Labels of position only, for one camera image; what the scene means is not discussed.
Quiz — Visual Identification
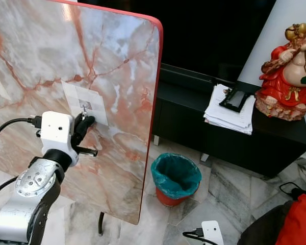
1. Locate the red cushion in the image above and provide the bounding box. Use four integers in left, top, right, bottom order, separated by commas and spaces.
274, 193, 306, 245

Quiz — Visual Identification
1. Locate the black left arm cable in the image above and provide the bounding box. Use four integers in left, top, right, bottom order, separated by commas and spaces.
0, 115, 42, 220

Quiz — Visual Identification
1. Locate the low black TV console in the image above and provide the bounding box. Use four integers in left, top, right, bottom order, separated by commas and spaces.
145, 64, 306, 178

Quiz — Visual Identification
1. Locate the dark brown seat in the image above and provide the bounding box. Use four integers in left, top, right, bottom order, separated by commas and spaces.
237, 199, 296, 245

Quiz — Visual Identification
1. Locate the black tablet device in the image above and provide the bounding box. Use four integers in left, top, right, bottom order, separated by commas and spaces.
218, 88, 254, 113

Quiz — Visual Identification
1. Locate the black floor cable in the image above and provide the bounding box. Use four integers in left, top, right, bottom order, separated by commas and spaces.
279, 174, 306, 201

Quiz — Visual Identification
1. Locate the pink marble table red rim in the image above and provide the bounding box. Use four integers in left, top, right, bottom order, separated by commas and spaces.
0, 0, 164, 236

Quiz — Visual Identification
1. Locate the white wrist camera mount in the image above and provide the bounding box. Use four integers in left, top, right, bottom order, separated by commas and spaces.
40, 111, 76, 166
201, 220, 225, 245

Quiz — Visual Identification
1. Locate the stack of white papers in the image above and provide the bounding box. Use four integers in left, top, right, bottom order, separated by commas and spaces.
203, 83, 257, 136

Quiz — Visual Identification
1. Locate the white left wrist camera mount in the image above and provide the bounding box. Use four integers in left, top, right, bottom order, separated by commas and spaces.
40, 111, 76, 166

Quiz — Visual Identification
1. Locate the red gold Buddha statue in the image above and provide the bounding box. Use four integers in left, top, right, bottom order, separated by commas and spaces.
255, 23, 306, 121

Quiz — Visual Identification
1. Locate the red bin teal liner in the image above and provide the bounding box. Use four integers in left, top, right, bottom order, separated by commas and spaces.
150, 153, 202, 207

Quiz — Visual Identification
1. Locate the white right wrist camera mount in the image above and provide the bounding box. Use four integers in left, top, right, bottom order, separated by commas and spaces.
201, 220, 225, 245

